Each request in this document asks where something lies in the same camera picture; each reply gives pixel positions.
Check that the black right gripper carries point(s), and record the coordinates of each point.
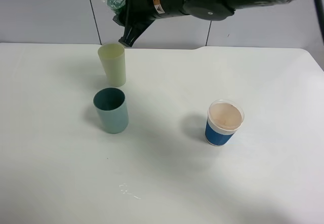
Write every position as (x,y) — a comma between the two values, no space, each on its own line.
(136,17)

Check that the pale yellow plastic cup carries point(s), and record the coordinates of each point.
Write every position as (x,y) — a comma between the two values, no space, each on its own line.
(112,57)

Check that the teal blue plastic cup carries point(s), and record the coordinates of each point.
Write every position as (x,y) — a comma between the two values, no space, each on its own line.
(110,104)

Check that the blue sleeved paper cup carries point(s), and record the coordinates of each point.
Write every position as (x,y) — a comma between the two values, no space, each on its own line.
(224,118)

